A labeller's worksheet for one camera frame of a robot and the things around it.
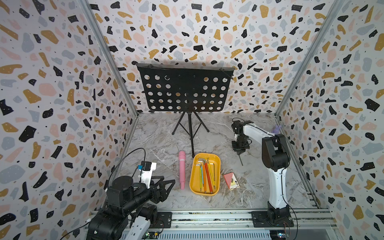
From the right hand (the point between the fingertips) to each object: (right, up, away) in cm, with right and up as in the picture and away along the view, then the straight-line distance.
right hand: (238, 152), depth 100 cm
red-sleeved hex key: (-21, -11, -10) cm, 26 cm away
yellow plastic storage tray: (-29, -16, -14) cm, 35 cm away
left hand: (-37, -4, -40) cm, 55 cm away
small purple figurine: (+29, +15, +7) cm, 33 cm away
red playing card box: (-7, -14, -14) cm, 21 cm away
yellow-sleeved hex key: (-19, -11, -10) cm, 24 cm away
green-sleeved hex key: (-26, -7, -7) cm, 27 cm away
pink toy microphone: (-36, -7, -10) cm, 38 cm away
